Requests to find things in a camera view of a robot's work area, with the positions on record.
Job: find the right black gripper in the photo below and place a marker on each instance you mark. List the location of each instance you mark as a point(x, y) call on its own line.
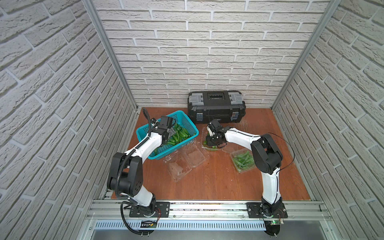
point(208, 142)

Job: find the aluminium front rail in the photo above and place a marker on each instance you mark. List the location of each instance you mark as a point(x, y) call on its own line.
point(234, 211)

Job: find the teal plastic perforated basket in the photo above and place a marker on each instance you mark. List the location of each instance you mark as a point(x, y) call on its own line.
point(183, 132)

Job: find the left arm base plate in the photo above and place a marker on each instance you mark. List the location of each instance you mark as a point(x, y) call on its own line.
point(150, 211)

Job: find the clear clamshell container with peppers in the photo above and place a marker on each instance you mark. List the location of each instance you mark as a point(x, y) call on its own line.
point(181, 162)

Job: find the black grey toolbox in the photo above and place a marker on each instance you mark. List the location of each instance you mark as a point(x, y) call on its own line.
point(221, 105)

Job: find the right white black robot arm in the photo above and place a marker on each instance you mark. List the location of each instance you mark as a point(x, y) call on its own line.
point(267, 158)

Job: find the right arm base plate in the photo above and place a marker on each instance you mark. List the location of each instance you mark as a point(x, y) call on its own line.
point(264, 210)

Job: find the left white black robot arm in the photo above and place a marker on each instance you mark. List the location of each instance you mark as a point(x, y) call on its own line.
point(126, 176)

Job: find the clear pepper container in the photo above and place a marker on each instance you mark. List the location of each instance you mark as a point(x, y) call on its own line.
point(206, 145)
point(243, 160)

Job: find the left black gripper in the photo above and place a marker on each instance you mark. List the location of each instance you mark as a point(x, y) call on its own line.
point(169, 127)

